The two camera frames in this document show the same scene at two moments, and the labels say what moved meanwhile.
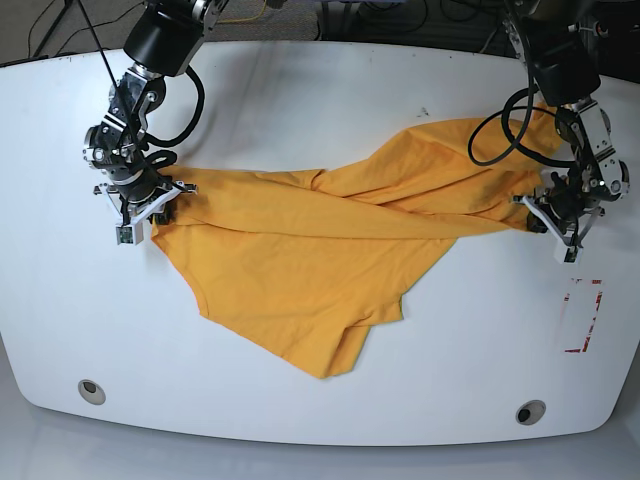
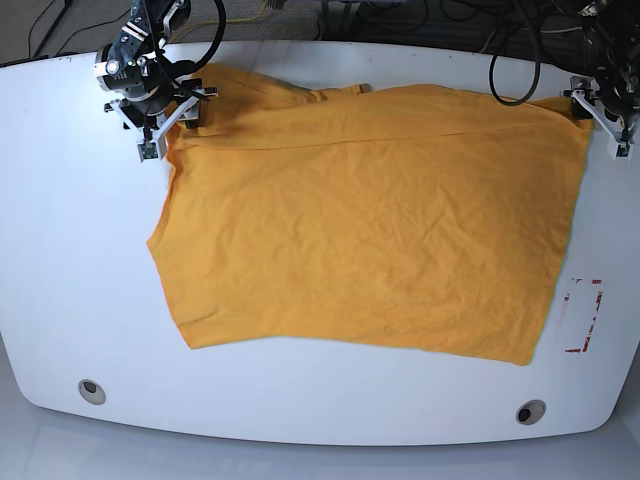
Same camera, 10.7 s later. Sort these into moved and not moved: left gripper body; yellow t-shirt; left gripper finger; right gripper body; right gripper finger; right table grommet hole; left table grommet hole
Moved: left gripper body; right gripper finger; right gripper body; left gripper finger; yellow t-shirt
Not moved: left table grommet hole; right table grommet hole
